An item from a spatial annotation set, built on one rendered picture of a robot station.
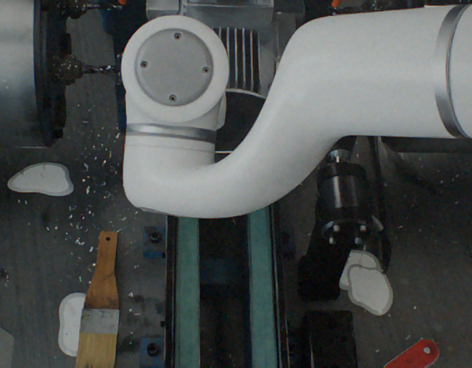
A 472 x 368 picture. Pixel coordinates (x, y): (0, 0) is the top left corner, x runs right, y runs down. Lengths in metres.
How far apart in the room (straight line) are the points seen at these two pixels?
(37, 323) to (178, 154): 0.53
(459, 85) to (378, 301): 0.69
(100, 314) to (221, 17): 0.42
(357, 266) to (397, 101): 0.67
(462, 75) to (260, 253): 0.58
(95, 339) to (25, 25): 0.42
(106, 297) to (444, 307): 0.45
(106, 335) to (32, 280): 0.13
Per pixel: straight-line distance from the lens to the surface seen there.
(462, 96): 0.59
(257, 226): 1.13
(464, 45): 0.59
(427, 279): 1.27
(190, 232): 1.12
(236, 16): 1.05
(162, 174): 0.72
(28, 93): 1.03
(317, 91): 0.64
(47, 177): 1.31
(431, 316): 1.25
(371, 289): 1.25
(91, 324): 1.20
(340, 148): 1.07
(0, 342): 0.93
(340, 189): 1.03
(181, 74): 0.70
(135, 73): 0.70
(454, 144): 1.12
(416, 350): 1.21
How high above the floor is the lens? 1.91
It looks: 59 degrees down
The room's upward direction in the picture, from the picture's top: 6 degrees clockwise
